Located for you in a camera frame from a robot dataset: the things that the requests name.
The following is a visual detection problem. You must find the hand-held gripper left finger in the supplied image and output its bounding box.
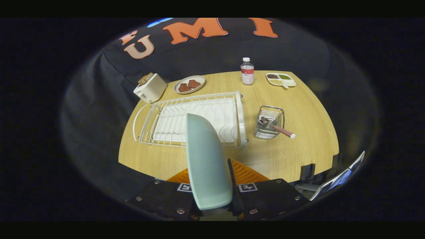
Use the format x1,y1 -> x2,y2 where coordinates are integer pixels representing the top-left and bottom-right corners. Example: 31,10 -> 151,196
126,169 -> 200,221

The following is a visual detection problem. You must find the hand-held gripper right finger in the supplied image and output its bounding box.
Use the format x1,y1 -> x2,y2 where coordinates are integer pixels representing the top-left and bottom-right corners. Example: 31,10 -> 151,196
227,159 -> 311,221

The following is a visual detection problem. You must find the pale green plate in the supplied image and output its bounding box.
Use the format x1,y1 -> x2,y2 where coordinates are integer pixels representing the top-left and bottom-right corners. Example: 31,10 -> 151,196
185,113 -> 233,211

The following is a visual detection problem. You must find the metal wire basket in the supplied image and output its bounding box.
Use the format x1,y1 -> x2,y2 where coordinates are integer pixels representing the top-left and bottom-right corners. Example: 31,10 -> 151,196
254,105 -> 286,140

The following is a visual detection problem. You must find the red checked handle spoon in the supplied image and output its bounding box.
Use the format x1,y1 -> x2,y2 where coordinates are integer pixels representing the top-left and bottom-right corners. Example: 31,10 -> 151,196
258,116 -> 296,139

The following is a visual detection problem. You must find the white wire dish rack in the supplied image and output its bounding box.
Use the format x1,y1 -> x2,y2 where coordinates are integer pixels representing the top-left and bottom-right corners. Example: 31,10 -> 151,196
132,90 -> 249,151

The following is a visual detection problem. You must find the oval beige plate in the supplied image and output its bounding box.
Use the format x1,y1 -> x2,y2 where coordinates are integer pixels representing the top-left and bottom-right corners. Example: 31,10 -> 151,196
173,75 -> 207,95

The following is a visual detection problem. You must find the white divided dish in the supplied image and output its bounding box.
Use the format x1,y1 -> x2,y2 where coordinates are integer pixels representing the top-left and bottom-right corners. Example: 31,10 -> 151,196
265,72 -> 297,89

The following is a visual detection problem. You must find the white drip mat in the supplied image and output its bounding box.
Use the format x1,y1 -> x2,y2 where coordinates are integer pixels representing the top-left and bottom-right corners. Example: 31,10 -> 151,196
153,98 -> 239,144

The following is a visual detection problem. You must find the white toaster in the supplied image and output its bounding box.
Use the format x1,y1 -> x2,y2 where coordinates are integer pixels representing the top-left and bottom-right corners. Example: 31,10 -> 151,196
133,73 -> 168,104

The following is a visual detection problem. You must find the toast slice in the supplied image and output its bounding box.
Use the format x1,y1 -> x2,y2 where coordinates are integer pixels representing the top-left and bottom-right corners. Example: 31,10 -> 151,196
138,72 -> 154,85

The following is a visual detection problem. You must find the clear plastic bottle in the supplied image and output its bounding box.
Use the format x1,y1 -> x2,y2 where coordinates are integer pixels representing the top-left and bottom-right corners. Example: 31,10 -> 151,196
240,57 -> 255,86

